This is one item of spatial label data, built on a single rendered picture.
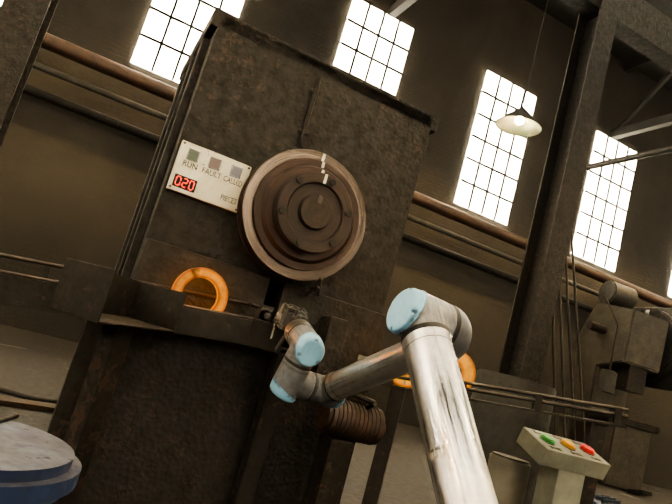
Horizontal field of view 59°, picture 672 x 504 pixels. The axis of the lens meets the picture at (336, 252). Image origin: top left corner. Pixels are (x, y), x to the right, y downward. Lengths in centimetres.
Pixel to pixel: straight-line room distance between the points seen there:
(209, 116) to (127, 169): 601
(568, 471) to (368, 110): 150
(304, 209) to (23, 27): 319
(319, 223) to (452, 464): 109
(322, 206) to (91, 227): 623
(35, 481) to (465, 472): 72
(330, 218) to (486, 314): 836
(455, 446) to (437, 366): 18
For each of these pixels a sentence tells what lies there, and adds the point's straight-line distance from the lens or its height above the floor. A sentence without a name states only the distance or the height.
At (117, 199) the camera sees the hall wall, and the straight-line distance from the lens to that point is 816.
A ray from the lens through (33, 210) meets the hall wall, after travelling 813.
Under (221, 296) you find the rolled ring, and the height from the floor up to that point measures 75.
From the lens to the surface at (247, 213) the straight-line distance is 206.
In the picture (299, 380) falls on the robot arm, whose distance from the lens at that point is 182.
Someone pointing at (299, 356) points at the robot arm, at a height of 63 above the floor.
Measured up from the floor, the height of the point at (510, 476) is 47.
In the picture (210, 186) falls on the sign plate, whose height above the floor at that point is 112.
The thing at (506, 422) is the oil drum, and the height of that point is 56.
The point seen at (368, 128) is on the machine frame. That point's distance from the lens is 248.
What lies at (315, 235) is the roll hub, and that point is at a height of 104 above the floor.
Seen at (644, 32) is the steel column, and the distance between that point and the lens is 793.
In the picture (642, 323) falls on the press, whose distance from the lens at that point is 978.
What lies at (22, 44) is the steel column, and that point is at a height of 211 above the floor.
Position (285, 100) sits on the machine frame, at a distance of 236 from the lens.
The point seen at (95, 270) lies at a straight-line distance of 165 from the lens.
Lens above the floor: 65
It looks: 10 degrees up
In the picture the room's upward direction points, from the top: 16 degrees clockwise
